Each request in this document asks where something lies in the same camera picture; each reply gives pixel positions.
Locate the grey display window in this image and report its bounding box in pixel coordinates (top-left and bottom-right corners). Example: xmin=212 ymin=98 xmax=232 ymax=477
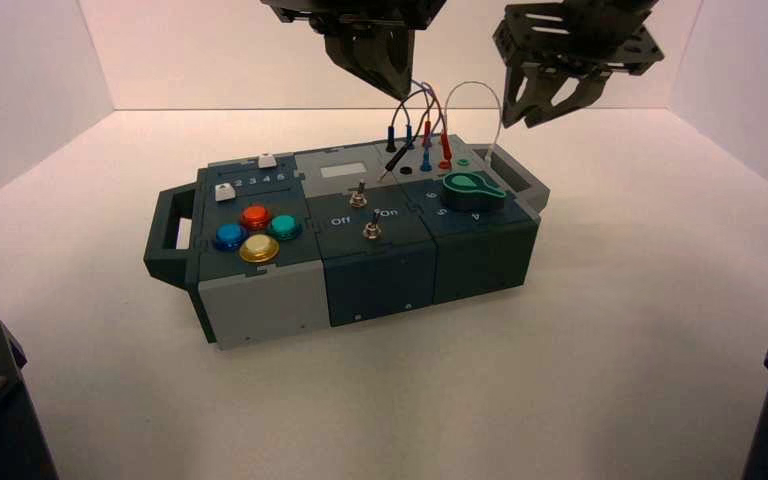
xmin=319 ymin=162 xmax=365 ymax=180

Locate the blue push button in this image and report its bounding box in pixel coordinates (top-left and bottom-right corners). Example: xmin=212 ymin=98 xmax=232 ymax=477
xmin=211 ymin=223 xmax=249 ymax=254

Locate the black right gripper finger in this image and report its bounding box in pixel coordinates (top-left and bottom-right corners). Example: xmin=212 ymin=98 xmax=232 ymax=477
xmin=526 ymin=72 xmax=614 ymax=127
xmin=501 ymin=62 xmax=544 ymax=128

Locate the blue banana plug wire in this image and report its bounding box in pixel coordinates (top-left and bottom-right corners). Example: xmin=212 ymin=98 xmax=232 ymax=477
xmin=397 ymin=80 xmax=440 ymax=174

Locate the teal push button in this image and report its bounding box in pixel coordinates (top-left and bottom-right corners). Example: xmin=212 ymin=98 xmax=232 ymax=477
xmin=265 ymin=214 xmax=304 ymax=242

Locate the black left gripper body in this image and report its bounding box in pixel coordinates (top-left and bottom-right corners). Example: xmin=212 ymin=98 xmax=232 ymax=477
xmin=261 ymin=0 xmax=448 ymax=34

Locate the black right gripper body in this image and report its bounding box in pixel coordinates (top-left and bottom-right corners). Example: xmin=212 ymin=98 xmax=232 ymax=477
xmin=493 ymin=0 xmax=665 ymax=74

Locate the yellow push button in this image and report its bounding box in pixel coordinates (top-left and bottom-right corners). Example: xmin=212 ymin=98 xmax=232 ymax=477
xmin=238 ymin=235 xmax=281 ymax=265

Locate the orange push button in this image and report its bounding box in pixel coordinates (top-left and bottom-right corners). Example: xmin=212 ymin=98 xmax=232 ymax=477
xmin=238 ymin=203 xmax=274 ymax=232

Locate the green rotary knob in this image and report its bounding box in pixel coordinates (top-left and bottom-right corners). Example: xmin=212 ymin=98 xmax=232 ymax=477
xmin=441 ymin=172 xmax=509 ymax=213

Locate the white wire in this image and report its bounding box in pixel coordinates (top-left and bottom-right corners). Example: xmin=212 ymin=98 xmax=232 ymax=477
xmin=442 ymin=80 xmax=503 ymax=167

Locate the red banana plug wire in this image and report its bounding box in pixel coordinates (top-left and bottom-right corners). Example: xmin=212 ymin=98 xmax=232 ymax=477
xmin=420 ymin=82 xmax=456 ymax=171

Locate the black banana plug wire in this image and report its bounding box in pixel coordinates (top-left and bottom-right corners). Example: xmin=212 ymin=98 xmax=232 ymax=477
xmin=377 ymin=89 xmax=440 ymax=184

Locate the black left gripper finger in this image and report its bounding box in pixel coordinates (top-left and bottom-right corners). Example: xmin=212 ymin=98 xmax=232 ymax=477
xmin=393 ymin=26 xmax=417 ymax=99
xmin=324 ymin=27 xmax=406 ymax=102

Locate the dark teal grey task box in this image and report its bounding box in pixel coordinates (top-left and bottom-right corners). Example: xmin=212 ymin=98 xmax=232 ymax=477
xmin=142 ymin=135 xmax=551 ymax=351

